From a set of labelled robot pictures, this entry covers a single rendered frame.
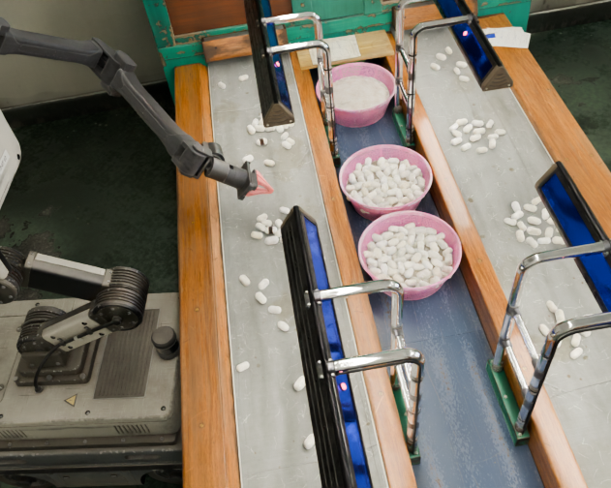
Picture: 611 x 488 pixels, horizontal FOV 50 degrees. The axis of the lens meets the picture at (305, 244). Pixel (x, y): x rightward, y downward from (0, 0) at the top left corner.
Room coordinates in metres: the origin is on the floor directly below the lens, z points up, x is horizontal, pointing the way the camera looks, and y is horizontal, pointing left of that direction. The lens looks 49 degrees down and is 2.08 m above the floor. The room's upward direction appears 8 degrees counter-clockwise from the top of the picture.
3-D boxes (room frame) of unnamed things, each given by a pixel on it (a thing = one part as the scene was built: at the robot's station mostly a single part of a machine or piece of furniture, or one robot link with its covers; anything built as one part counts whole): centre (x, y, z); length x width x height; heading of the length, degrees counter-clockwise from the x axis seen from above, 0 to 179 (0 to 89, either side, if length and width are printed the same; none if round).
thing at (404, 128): (1.62, -0.45, 0.90); 0.20 x 0.19 x 0.45; 2
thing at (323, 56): (1.60, -0.05, 0.90); 0.20 x 0.19 x 0.45; 2
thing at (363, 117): (1.78, -0.24, 0.72); 0.27 x 0.27 x 0.10
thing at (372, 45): (2.00, -0.23, 0.77); 0.33 x 0.15 x 0.01; 92
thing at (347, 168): (1.34, -0.26, 0.72); 0.27 x 0.27 x 0.10
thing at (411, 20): (2.07, -0.57, 0.83); 0.30 x 0.06 x 0.07; 92
